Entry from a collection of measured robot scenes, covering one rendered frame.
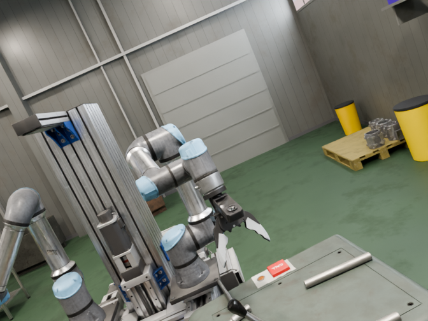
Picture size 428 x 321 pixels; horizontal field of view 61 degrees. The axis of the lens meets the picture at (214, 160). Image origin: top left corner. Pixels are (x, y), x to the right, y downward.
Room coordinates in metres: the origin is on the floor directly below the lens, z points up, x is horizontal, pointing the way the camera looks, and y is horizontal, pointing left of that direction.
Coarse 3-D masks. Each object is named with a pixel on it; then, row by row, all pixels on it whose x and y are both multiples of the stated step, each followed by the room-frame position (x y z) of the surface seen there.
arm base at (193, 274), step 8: (184, 264) 1.41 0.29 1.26; (192, 264) 1.41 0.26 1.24; (200, 264) 1.43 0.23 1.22; (176, 272) 1.43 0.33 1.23; (184, 272) 1.40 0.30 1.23; (192, 272) 1.40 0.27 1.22; (200, 272) 1.42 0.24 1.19; (208, 272) 1.44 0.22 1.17; (176, 280) 1.44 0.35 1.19; (184, 280) 1.40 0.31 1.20; (192, 280) 1.39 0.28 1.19; (200, 280) 1.39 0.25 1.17; (184, 288) 1.40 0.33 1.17
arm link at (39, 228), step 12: (36, 192) 1.64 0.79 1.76; (36, 216) 1.55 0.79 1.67; (36, 228) 1.55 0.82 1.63; (48, 228) 1.58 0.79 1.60; (36, 240) 1.55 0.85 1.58; (48, 240) 1.56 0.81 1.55; (48, 252) 1.55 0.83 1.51; (60, 252) 1.57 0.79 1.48; (48, 264) 1.56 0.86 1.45; (60, 264) 1.55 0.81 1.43; (72, 264) 1.58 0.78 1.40; (60, 276) 1.53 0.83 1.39
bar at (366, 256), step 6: (354, 258) 0.92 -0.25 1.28; (360, 258) 0.91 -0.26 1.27; (366, 258) 0.91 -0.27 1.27; (372, 258) 0.91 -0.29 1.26; (342, 264) 0.92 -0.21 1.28; (348, 264) 0.91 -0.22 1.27; (354, 264) 0.91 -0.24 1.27; (330, 270) 0.92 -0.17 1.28; (336, 270) 0.91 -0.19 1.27; (342, 270) 0.91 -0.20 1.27; (318, 276) 0.91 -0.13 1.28; (324, 276) 0.91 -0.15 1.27; (330, 276) 0.91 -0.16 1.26; (306, 282) 0.91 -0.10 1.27; (312, 282) 0.91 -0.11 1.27; (318, 282) 0.91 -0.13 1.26; (306, 288) 0.92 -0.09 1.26
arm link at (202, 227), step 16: (160, 128) 1.47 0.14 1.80; (176, 128) 1.46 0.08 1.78; (160, 144) 1.42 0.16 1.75; (176, 144) 1.44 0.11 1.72; (160, 160) 1.45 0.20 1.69; (192, 192) 1.45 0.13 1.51; (192, 208) 1.45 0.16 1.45; (208, 208) 1.48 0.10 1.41; (192, 224) 1.45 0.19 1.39; (208, 224) 1.44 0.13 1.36; (208, 240) 1.44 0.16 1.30
